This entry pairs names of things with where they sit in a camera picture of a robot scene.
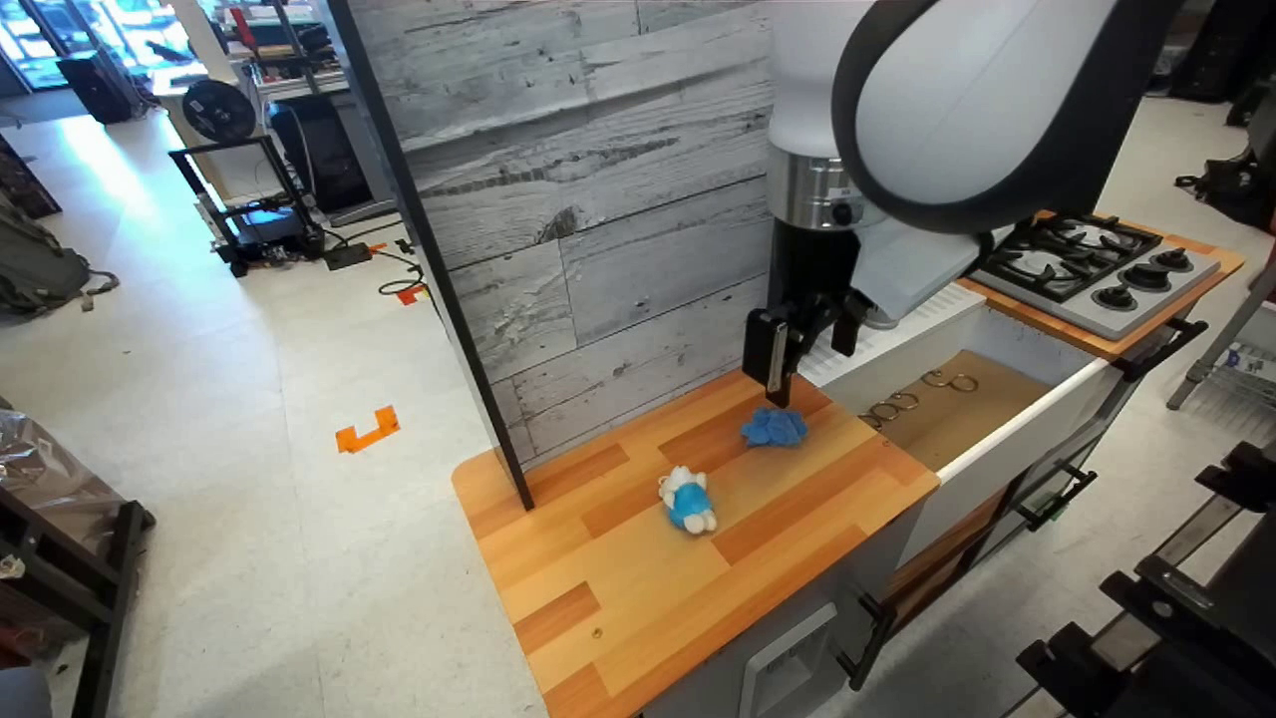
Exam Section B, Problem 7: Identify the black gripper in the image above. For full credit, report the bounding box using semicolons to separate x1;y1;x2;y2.
743;214;876;406

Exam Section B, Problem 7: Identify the grey toy stove top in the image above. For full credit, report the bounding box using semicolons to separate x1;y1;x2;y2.
956;206;1248;368

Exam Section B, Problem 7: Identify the plain blue toy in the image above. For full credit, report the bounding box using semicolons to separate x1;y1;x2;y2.
736;401;814;450

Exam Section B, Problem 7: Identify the blue and white toy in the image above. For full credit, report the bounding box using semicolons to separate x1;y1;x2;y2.
653;462;720;539

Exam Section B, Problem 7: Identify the open wooden drawer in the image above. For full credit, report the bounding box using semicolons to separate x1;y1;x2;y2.
792;277;1134;570

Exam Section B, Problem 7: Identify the black tripod stand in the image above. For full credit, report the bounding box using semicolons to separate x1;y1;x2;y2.
1014;434;1276;718

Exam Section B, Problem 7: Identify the black 3D printer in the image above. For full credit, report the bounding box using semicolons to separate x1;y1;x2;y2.
169;77;330;277

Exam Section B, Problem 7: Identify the grey backpack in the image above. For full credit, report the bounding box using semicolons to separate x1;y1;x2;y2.
0;195;98;321

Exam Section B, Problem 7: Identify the thin black frame post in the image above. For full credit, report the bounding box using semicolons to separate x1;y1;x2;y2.
328;0;537;514

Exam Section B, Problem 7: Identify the black sink drawer handle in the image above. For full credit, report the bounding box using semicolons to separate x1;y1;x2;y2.
1014;460;1101;534

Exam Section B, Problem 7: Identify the black stove drawer handle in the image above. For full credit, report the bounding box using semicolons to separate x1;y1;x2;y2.
1114;315;1212;381

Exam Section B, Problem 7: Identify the black floor rack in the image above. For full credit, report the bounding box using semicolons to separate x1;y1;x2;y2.
0;396;160;718

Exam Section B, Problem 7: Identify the grey wood backsplash panel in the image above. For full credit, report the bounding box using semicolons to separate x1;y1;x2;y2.
348;0;852;469

